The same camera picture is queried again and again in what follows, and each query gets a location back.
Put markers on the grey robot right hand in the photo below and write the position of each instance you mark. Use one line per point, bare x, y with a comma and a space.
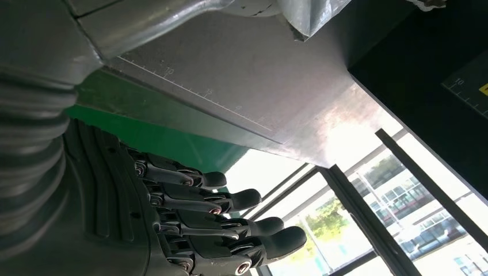
114, 221

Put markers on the black inbound scanner machine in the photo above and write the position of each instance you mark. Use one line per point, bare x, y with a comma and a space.
267, 87

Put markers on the dark green table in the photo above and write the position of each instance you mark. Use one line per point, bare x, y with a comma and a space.
152, 110

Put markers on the yellow black scanner label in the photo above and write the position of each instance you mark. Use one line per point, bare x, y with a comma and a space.
469, 85

